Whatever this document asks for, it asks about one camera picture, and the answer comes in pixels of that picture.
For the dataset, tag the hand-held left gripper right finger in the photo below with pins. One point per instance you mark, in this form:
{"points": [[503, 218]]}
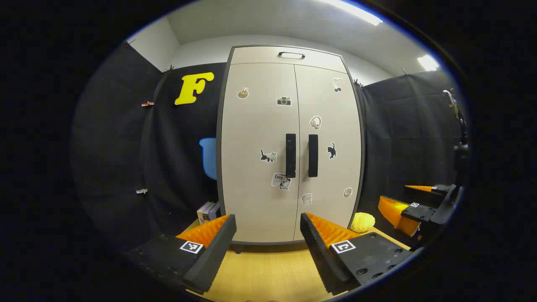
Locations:
{"points": [[323, 260]]}

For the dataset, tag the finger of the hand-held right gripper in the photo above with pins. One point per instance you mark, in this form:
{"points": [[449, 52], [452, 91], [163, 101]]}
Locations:
{"points": [[423, 195], [419, 212]]}

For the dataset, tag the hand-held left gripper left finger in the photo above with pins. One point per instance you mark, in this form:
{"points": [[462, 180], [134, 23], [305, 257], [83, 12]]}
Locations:
{"points": [[209, 260]]}

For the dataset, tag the beige cabinet door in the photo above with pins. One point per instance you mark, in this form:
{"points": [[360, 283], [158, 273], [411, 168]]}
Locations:
{"points": [[331, 209], [251, 188]]}

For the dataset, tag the grey double-door shoe cabinet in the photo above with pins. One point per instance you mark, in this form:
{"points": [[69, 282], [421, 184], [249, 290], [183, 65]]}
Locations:
{"points": [[268, 54]]}

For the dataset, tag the yellow ribbed round object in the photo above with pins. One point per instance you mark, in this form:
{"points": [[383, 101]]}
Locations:
{"points": [[363, 222]]}

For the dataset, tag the black backdrop cloth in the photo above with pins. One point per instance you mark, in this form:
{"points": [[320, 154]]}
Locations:
{"points": [[113, 147], [402, 138]]}

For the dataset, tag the small ceiling light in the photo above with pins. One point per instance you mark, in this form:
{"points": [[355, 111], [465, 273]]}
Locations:
{"points": [[428, 63]]}

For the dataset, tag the black spring clamp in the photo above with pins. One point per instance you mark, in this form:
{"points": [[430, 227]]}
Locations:
{"points": [[358, 83], [169, 69]]}

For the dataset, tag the long ceiling light strip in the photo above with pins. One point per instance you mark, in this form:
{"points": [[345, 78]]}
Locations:
{"points": [[356, 10]]}

